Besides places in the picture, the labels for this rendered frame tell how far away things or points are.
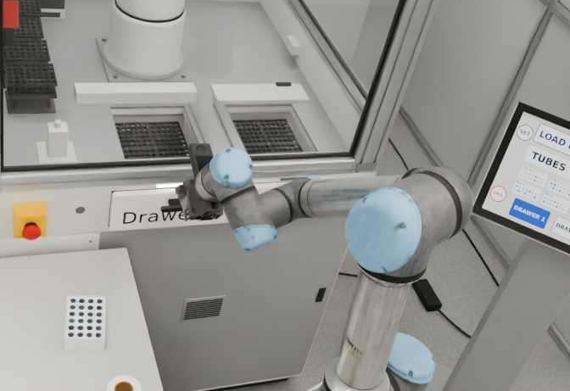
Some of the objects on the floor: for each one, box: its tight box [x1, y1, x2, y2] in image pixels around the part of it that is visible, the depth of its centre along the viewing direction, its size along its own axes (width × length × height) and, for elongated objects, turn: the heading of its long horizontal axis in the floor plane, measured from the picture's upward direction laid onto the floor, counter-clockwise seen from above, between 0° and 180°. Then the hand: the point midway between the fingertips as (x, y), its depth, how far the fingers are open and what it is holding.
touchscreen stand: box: [426, 237, 570, 391], centre depth 238 cm, size 50×45×102 cm
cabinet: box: [0, 218, 349, 391], centre depth 261 cm, size 95×103×80 cm
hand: (187, 197), depth 182 cm, fingers closed
